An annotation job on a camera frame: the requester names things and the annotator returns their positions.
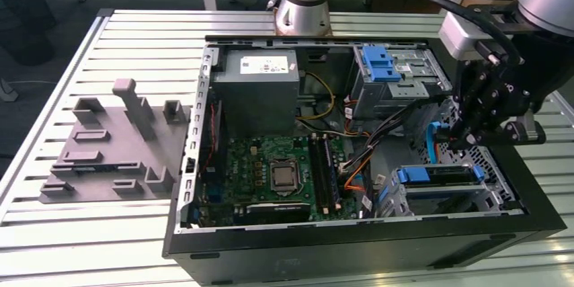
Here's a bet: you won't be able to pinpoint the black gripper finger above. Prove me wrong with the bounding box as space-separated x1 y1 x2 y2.
470 112 506 149
450 61 499 149

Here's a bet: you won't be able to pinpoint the blue data wire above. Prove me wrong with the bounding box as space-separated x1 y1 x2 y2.
427 121 453 167

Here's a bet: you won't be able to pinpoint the hard disk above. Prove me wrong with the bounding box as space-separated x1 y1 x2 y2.
396 165 485 189

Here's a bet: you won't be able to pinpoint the metal disk bay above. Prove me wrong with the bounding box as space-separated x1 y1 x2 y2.
374 162 515 219

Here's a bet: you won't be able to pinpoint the metal optical drive cage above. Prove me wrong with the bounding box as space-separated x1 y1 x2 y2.
348 44 453 122

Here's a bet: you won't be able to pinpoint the blue plastic drive latch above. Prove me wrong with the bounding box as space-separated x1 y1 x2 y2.
363 46 407 83

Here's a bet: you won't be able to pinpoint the RAM stick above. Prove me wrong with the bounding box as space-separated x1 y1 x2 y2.
323 138 340 206
71 165 119 172

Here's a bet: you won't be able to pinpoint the CPU socket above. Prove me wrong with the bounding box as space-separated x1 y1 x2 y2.
267 157 306 197

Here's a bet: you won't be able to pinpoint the black PC case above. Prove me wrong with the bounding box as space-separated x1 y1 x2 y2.
160 34 569 286

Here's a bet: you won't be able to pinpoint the silver CPU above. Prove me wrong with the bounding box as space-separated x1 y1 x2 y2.
272 165 296 187

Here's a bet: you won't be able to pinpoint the grey power supply unit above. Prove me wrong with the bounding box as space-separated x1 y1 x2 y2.
210 48 300 138

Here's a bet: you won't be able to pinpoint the green motherboard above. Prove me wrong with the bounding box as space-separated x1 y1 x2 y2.
192 134 359 226

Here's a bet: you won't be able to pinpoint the black graphics card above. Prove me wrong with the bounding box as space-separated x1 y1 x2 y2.
232 202 311 226

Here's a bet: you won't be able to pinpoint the grey parts rack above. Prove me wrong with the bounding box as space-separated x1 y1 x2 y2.
37 78 192 206

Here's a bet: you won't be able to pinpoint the grey stand foot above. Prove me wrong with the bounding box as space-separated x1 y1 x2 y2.
0 77 19 102

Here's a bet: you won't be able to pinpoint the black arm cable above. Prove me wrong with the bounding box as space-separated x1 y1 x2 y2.
387 0 526 66

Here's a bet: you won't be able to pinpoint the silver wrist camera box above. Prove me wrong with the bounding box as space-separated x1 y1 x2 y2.
438 14 494 63

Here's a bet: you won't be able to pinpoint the black cable bundle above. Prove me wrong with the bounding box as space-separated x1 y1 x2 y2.
344 97 450 173

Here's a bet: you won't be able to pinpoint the yellow wire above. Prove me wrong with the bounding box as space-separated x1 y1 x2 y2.
295 71 336 120

